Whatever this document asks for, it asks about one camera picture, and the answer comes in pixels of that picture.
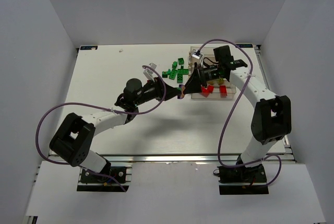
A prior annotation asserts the red small lego brick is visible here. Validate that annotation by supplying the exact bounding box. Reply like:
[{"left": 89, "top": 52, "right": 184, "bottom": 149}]
[{"left": 201, "top": 85, "right": 214, "bottom": 93}]

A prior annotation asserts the green long lego brick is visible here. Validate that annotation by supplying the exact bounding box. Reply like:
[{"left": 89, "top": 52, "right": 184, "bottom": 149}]
[{"left": 169, "top": 69, "right": 178, "bottom": 80}]

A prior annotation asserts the red curved lego piece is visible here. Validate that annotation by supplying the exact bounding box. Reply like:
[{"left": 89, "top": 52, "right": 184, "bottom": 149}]
[{"left": 200, "top": 91, "right": 210, "bottom": 98}]

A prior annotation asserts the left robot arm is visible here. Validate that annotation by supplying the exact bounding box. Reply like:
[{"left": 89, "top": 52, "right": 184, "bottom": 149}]
[{"left": 49, "top": 78, "right": 182, "bottom": 175}]

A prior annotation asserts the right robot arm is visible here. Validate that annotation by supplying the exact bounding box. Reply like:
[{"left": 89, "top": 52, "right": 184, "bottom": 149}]
[{"left": 184, "top": 45, "right": 292, "bottom": 168}]

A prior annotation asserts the clear compartment organizer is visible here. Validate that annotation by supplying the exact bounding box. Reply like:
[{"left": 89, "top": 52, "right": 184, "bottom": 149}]
[{"left": 183, "top": 45, "right": 236, "bottom": 100}]

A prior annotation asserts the green flat lego plate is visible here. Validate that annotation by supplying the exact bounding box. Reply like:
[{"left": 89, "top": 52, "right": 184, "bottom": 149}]
[{"left": 177, "top": 69, "right": 189, "bottom": 75}]

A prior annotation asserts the green lego brick top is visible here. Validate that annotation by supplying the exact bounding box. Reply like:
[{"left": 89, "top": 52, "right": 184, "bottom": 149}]
[{"left": 178, "top": 58, "right": 184, "bottom": 65}]

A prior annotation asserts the green lego brick small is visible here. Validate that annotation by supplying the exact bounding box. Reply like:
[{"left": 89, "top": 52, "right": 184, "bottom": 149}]
[{"left": 172, "top": 61, "right": 178, "bottom": 69}]

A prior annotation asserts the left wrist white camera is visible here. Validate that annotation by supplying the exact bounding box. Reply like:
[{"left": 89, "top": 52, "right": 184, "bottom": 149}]
[{"left": 143, "top": 63, "right": 157, "bottom": 81}]

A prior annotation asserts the wrist white camera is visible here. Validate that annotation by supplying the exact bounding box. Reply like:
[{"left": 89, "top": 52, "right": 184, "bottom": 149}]
[
  {"left": 143, "top": 63, "right": 157, "bottom": 81},
  {"left": 191, "top": 49, "right": 203, "bottom": 63}
]

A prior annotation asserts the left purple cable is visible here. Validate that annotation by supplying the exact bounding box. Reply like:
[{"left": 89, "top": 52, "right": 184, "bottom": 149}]
[{"left": 35, "top": 66, "right": 168, "bottom": 192}]

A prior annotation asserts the purple cable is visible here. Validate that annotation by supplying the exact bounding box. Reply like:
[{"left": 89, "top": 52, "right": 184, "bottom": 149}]
[
  {"left": 35, "top": 66, "right": 168, "bottom": 192},
  {"left": 194, "top": 38, "right": 282, "bottom": 188}
]

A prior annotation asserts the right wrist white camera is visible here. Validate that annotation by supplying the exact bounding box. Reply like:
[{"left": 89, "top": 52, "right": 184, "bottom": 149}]
[{"left": 191, "top": 49, "right": 203, "bottom": 63}]

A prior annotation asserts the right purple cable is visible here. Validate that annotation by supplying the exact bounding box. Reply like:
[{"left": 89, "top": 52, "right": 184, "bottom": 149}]
[{"left": 194, "top": 38, "right": 282, "bottom": 188}]

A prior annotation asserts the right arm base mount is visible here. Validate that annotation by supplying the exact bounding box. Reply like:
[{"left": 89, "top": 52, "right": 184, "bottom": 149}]
[{"left": 213, "top": 164, "right": 269, "bottom": 195}]

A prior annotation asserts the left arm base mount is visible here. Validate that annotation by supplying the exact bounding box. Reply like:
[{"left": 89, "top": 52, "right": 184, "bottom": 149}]
[{"left": 77, "top": 166, "right": 132, "bottom": 193}]

